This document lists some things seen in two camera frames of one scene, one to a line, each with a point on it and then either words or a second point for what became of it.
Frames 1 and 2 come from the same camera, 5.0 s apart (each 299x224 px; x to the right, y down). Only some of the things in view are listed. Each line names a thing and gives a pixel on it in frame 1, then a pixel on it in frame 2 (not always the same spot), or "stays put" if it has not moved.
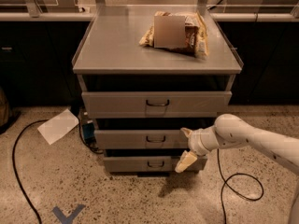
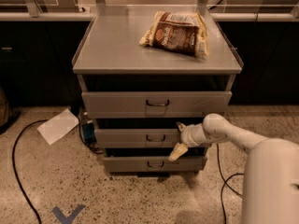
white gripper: (196, 142) to (186, 136)
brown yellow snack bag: (179, 32) stays put
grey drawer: (142, 139) stays put
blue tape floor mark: (68, 218) stays put
